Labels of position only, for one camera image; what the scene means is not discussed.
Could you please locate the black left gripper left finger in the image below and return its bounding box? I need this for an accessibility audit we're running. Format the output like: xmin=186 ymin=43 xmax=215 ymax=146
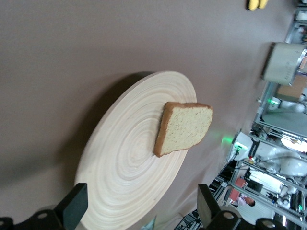
xmin=0 ymin=183 xmax=88 ymax=230

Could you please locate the red box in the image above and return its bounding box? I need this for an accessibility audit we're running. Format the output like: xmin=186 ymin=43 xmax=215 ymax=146
xmin=229 ymin=177 xmax=248 ymax=204

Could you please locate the beige chrome toaster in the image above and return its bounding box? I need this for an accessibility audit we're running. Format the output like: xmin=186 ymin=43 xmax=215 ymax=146
xmin=260 ymin=42 xmax=307 ymax=87

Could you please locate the brown cardboard box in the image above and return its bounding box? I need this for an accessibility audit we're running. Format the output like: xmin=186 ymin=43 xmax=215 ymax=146
xmin=277 ymin=76 xmax=307 ymax=97

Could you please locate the aluminium profile frame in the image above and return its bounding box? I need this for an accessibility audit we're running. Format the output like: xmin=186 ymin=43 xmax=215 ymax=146
xmin=211 ymin=82 xmax=307 ymax=230

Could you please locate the person in white shirt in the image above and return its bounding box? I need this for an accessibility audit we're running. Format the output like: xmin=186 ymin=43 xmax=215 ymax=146
xmin=237 ymin=193 xmax=256 ymax=208

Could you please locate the brown table cover sheet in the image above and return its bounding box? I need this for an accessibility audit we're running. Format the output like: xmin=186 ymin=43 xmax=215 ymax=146
xmin=0 ymin=0 xmax=298 ymax=230

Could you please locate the round wooden plate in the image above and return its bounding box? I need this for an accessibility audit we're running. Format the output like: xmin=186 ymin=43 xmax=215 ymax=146
xmin=74 ymin=70 xmax=198 ymax=229

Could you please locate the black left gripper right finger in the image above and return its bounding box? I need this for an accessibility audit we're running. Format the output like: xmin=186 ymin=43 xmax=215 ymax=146
xmin=197 ymin=184 xmax=288 ymax=230

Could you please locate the bread slice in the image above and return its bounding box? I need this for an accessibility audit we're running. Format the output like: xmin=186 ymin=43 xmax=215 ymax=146
xmin=153 ymin=101 xmax=214 ymax=158

